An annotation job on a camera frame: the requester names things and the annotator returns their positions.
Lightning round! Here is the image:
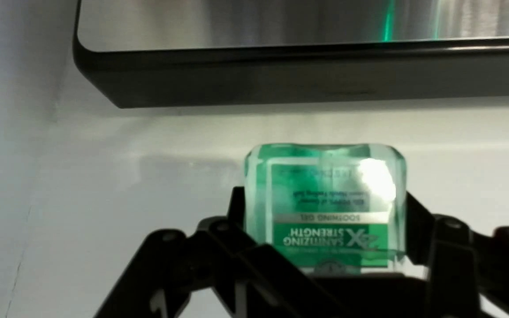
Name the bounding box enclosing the green hand sanitizer bottle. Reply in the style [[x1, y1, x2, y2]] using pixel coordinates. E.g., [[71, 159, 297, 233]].
[[242, 139, 410, 277]]

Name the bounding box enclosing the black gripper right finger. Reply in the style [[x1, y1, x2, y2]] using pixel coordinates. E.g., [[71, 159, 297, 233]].
[[405, 194, 509, 318]]

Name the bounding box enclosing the black stainless gas stove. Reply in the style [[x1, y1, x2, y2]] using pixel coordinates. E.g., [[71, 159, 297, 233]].
[[73, 0, 509, 109]]

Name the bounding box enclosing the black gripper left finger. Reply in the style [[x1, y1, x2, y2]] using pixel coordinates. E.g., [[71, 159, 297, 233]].
[[92, 185, 357, 318]]

